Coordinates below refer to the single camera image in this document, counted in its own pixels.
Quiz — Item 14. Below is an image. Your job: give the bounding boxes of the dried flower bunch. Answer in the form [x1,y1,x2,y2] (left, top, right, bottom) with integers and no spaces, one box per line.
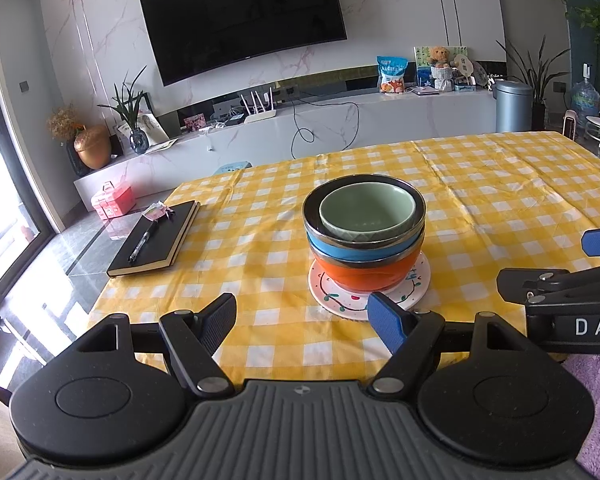
[47,105,86,141]

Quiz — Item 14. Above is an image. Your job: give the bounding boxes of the black curved television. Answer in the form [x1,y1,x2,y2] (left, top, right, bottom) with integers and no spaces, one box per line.
[140,0,348,87]

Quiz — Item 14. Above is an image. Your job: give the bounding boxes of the golden round vase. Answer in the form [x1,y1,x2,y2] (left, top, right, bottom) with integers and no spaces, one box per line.
[74,125,112,170]

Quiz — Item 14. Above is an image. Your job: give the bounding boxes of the snake plant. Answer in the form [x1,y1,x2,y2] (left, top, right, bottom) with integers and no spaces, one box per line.
[497,35,573,106]

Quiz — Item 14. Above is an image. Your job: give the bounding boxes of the white fruit-print plate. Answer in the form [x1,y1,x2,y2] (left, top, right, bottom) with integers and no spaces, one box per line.
[308,252,432,320]

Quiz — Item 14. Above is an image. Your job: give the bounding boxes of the orange steel bowl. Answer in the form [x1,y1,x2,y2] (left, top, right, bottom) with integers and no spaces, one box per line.
[310,237,423,292]

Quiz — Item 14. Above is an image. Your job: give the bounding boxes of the white router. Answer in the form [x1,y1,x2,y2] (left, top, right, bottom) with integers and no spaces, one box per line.
[240,87,277,124]

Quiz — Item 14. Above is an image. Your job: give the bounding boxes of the yellow checked tablecloth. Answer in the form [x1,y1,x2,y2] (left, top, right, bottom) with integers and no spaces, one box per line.
[87,131,600,396]

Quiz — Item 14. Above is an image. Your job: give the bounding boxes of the black pen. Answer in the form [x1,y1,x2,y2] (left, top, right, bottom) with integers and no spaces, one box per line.
[128,220,158,263]

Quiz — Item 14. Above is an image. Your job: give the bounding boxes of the white picture card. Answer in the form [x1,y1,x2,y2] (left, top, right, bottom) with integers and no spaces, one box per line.
[137,112,171,144]

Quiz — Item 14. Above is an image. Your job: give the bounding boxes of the pink paper clip ornament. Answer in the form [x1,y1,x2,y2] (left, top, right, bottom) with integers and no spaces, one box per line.
[142,202,173,222]

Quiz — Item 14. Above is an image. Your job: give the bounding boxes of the black notebook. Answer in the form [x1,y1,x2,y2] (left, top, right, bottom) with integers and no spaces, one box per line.
[106,200,201,278]

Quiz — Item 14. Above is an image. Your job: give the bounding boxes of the white marble tv console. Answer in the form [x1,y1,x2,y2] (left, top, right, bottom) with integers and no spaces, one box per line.
[74,91,498,206]

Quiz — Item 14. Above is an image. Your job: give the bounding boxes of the black cable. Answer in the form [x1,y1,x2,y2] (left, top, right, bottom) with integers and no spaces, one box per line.
[290,101,360,158]

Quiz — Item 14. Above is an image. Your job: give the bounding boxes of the small white heater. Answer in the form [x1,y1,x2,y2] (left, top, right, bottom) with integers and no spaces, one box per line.
[562,109,581,141]

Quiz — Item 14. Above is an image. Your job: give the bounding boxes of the pink storage box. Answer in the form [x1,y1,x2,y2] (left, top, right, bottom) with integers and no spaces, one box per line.
[91,182,136,219]

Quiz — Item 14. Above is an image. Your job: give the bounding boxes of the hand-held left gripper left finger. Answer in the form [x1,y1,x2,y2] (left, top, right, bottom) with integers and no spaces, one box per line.
[72,292,237,400]

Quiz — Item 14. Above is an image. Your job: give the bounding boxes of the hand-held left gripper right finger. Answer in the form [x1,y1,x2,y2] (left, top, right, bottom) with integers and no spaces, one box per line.
[367,291,546,396]

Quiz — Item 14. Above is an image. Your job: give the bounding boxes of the glass sliding door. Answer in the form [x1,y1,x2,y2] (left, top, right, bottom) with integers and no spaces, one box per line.
[0,2,58,301]

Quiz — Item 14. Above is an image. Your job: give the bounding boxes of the silver trash can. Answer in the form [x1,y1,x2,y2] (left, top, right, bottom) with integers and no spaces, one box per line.
[494,80,535,133]

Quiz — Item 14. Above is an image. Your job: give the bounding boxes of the round hand fan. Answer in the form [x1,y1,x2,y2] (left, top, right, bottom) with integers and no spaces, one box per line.
[452,53,476,81]

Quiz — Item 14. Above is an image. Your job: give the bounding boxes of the blue steel bowl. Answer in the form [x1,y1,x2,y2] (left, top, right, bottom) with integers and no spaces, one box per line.
[302,175,426,261]

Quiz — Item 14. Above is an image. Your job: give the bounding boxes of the blue water jug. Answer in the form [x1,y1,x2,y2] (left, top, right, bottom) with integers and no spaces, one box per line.
[570,62,600,116]

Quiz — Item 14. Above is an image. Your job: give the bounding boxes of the green painting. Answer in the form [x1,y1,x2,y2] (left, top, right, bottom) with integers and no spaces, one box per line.
[413,45,468,86]

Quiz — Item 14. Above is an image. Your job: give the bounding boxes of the green ceramic bowl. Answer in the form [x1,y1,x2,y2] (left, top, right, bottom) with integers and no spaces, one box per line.
[319,183,417,239]

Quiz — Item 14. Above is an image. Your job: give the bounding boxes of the blue food bag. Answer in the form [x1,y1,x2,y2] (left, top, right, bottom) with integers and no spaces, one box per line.
[377,56,410,94]

